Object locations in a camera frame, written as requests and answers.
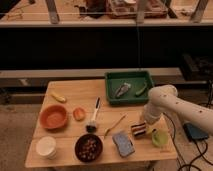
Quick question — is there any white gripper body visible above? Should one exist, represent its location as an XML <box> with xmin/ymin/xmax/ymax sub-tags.
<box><xmin>142</xmin><ymin>105</ymin><xmax>161</xmax><ymax>125</ymax></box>

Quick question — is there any striped black white eraser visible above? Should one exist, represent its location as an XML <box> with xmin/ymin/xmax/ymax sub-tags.
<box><xmin>131</xmin><ymin>123</ymin><xmax>147</xmax><ymax>138</ymax></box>

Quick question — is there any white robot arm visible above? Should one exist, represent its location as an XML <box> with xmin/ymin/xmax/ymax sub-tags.
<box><xmin>142</xmin><ymin>85</ymin><xmax>213</xmax><ymax>135</ymax></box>

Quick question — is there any green cup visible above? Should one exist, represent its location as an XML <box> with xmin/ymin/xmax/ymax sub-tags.
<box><xmin>152</xmin><ymin>130</ymin><xmax>168</xmax><ymax>147</ymax></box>

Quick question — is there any green cucumber toy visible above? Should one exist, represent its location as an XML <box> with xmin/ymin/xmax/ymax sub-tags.
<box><xmin>135</xmin><ymin>84</ymin><xmax>147</xmax><ymax>97</ymax></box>

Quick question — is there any blue sponge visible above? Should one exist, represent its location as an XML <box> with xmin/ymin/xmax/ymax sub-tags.
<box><xmin>112</xmin><ymin>131</ymin><xmax>135</xmax><ymax>157</ymax></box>

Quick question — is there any grey fish toy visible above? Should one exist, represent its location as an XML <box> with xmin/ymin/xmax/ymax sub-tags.
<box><xmin>115</xmin><ymin>83</ymin><xmax>131</xmax><ymax>98</ymax></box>

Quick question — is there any green plastic tray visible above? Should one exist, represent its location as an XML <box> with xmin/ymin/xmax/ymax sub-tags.
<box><xmin>105</xmin><ymin>71</ymin><xmax>154</xmax><ymax>105</ymax></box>

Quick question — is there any wooden spoon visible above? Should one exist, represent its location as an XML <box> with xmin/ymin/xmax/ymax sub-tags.
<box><xmin>104</xmin><ymin>115</ymin><xmax>126</xmax><ymax>139</ymax></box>

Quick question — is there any black white brush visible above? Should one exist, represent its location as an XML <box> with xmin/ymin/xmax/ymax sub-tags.
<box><xmin>86</xmin><ymin>98</ymin><xmax>100</xmax><ymax>133</ymax></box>

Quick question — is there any dark bowl with beans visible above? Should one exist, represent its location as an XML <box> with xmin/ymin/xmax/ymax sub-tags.
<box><xmin>75</xmin><ymin>134</ymin><xmax>103</xmax><ymax>162</ymax></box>

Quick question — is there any small orange cup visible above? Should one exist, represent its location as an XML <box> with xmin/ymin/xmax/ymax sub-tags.
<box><xmin>73</xmin><ymin>107</ymin><xmax>86</xmax><ymax>121</ymax></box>

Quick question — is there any yellow banana toy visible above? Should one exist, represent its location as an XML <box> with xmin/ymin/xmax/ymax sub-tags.
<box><xmin>51</xmin><ymin>93</ymin><xmax>67</xmax><ymax>103</ymax></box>

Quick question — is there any orange bowl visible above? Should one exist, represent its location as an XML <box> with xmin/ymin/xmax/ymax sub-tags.
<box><xmin>39</xmin><ymin>105</ymin><xmax>68</xmax><ymax>130</ymax></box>

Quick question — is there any black box with cables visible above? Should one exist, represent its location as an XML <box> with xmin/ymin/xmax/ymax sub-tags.
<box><xmin>183</xmin><ymin>123</ymin><xmax>209</xmax><ymax>141</ymax></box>

